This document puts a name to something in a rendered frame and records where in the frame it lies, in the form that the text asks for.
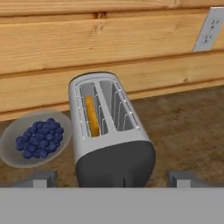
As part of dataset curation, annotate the golden bread slice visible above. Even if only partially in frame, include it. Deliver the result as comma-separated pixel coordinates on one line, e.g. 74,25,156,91
85,95,101,137

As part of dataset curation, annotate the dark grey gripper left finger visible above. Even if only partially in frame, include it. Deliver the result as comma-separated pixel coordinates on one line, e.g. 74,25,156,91
10,170,59,188

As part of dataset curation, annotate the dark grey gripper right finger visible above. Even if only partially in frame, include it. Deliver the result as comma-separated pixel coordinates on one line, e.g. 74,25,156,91
166,170,214,188

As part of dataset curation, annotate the silver two-slot toaster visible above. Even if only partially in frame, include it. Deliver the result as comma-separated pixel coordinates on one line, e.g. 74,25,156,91
68,71,157,188

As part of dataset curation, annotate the white wall socket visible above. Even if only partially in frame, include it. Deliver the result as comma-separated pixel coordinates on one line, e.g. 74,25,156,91
192,6,224,53

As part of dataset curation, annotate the blueberries heap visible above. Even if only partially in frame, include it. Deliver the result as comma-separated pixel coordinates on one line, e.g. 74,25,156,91
15,117,65,160

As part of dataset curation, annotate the grey bowl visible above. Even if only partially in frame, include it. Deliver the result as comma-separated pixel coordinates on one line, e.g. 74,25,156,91
0,109,73,169

